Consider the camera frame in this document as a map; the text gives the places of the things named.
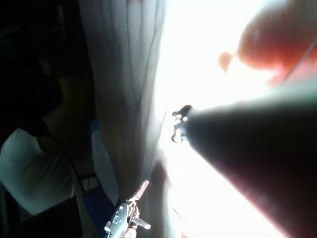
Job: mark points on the right arm needle driver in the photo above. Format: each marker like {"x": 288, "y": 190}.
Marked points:
{"x": 180, "y": 124}

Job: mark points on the left arm needle driver jaw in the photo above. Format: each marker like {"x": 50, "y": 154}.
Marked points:
{"x": 140, "y": 189}
{"x": 143, "y": 222}

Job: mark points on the left arm needle driver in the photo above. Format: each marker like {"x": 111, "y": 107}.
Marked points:
{"x": 121, "y": 220}

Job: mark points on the blue thread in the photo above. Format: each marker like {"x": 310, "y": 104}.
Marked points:
{"x": 305, "y": 55}

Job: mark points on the dark right arm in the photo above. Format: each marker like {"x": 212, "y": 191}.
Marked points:
{"x": 247, "y": 143}

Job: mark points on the blue cloth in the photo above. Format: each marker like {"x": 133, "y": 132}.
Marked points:
{"x": 104, "y": 161}

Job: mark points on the tissue pad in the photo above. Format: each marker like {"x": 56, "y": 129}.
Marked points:
{"x": 138, "y": 74}

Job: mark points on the seated person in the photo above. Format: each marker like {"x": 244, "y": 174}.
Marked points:
{"x": 29, "y": 168}

